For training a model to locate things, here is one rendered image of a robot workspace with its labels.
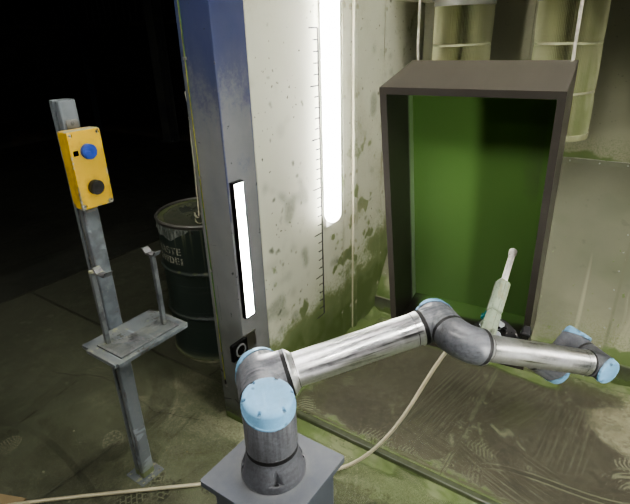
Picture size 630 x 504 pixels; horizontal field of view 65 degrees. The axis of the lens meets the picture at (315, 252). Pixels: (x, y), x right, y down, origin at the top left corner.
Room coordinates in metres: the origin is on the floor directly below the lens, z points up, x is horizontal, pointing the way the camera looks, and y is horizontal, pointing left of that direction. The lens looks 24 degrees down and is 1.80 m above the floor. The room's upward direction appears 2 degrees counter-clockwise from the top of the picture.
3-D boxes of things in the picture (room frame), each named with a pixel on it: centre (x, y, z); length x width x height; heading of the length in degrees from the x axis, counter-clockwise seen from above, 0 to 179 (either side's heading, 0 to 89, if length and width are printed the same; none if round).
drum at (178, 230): (2.79, 0.65, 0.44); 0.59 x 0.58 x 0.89; 35
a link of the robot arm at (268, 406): (1.09, 0.14, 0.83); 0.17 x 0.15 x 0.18; 13
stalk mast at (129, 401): (1.67, 0.81, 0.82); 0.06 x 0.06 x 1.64; 55
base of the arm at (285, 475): (1.08, 0.14, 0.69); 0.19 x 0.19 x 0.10
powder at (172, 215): (2.79, 0.65, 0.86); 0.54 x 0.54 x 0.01
